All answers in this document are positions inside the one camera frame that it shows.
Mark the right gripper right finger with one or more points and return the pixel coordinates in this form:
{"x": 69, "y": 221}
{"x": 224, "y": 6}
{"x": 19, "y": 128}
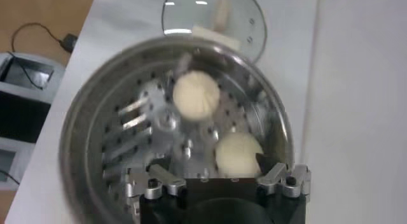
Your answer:
{"x": 276, "y": 179}

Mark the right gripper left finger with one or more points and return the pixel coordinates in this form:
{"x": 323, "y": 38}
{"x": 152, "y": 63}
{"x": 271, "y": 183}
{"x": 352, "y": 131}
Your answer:
{"x": 165, "y": 180}

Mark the white steamed baozi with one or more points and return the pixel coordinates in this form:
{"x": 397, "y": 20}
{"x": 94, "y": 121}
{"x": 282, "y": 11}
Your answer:
{"x": 237, "y": 155}
{"x": 196, "y": 95}

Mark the round glass pot lid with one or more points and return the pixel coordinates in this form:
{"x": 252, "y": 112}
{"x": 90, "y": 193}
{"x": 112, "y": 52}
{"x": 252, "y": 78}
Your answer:
{"x": 190, "y": 12}

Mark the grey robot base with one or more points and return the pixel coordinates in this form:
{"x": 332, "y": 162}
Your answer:
{"x": 22, "y": 117}

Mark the perforated steel steamer basket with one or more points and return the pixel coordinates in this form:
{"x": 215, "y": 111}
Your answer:
{"x": 95, "y": 117}

